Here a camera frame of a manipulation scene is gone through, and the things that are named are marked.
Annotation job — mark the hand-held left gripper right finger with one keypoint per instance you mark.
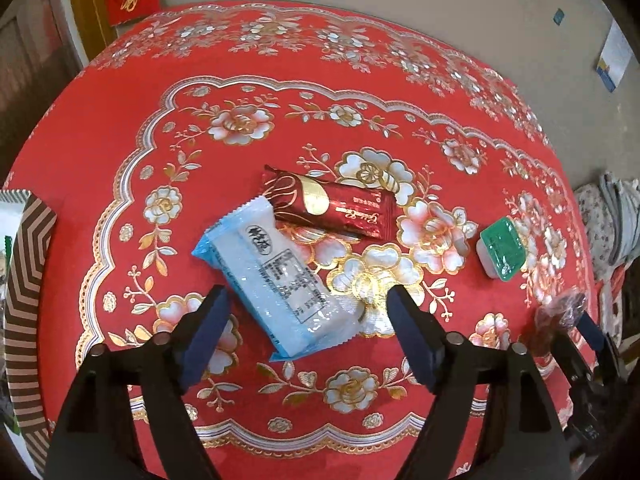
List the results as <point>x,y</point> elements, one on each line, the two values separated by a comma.
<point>412,337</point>

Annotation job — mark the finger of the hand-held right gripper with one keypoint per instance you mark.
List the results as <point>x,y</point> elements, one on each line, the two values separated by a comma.
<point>595,337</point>
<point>572,365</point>

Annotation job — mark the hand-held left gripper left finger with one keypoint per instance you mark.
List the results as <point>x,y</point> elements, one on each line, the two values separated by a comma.
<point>205,337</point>

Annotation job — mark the small dark clear packet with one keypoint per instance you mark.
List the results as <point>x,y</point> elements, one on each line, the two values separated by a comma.
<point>555,315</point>

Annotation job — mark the blue white snack packet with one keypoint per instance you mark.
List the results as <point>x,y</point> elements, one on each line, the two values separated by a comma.
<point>280,280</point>

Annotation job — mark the green jelly cup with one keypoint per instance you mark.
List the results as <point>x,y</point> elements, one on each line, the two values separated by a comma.
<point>502,247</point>

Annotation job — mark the dark red wafer packet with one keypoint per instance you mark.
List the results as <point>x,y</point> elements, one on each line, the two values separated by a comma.
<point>345,207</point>

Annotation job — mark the striped white cardboard box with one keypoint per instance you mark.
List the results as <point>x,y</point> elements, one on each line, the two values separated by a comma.
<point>25,285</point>

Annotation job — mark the red white package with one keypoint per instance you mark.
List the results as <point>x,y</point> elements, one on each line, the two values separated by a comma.
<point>611,300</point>

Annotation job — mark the white blue notice paper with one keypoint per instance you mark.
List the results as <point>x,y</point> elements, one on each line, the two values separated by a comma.
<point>615,57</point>

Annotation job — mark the red floral tablecloth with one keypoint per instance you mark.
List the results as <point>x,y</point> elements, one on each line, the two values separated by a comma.
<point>320,60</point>

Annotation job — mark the small blue wall sticker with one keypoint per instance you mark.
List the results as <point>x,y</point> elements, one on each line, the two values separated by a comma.
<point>558,16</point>

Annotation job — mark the wooden door frame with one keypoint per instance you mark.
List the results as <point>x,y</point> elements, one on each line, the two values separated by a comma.
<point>90,5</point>

